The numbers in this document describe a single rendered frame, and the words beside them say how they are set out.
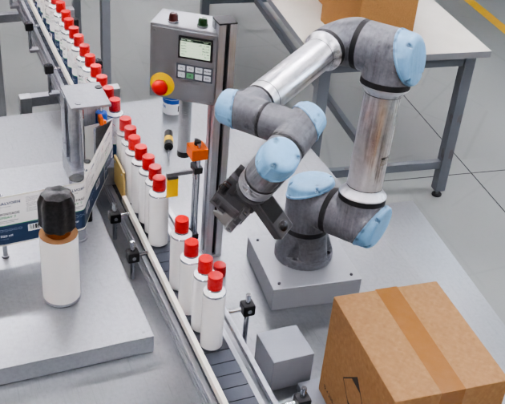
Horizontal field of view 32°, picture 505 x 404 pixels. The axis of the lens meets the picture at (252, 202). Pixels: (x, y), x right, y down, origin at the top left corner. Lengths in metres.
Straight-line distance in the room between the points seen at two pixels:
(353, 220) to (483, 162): 2.63
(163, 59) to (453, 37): 2.15
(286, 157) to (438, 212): 2.64
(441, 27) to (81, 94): 2.09
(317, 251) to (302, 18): 1.93
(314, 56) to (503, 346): 0.87
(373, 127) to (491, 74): 3.68
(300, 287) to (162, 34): 0.70
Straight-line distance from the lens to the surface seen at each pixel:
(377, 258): 2.45
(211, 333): 1.99
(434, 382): 1.71
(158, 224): 2.27
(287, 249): 2.25
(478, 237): 4.11
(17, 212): 2.24
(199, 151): 2.12
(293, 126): 1.68
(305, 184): 2.17
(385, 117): 2.03
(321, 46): 1.96
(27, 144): 2.86
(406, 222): 2.62
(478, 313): 2.35
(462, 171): 4.58
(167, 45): 2.08
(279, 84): 1.82
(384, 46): 1.97
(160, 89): 2.10
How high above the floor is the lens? 2.29
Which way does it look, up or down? 34 degrees down
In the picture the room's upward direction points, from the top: 5 degrees clockwise
